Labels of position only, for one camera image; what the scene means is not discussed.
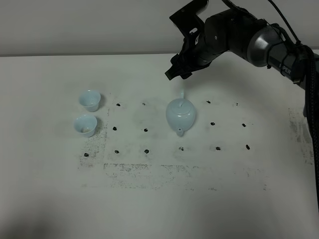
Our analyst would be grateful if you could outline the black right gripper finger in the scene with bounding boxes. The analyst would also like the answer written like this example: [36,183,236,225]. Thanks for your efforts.
[165,55,185,80]
[180,70,192,80]

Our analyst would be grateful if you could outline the near light blue teacup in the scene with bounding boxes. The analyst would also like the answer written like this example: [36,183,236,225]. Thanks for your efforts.
[73,114,98,137]

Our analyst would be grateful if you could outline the far light blue teacup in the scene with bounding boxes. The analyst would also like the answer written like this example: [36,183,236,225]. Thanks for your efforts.
[79,90,101,112]

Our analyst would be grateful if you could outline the light blue teacup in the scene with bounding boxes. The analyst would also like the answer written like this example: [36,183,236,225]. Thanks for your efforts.
[79,90,101,112]
[73,114,98,137]

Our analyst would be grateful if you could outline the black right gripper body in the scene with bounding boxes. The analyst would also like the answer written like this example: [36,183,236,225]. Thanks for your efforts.
[170,0,252,73]

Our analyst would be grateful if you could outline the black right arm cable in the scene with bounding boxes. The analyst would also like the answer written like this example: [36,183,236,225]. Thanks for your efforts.
[268,0,319,175]

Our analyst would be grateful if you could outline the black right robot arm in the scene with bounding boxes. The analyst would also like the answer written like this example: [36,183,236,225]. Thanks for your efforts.
[166,0,319,125]

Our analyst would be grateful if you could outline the light blue porcelain teapot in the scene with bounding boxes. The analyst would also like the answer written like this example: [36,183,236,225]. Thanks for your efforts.
[165,89,196,137]

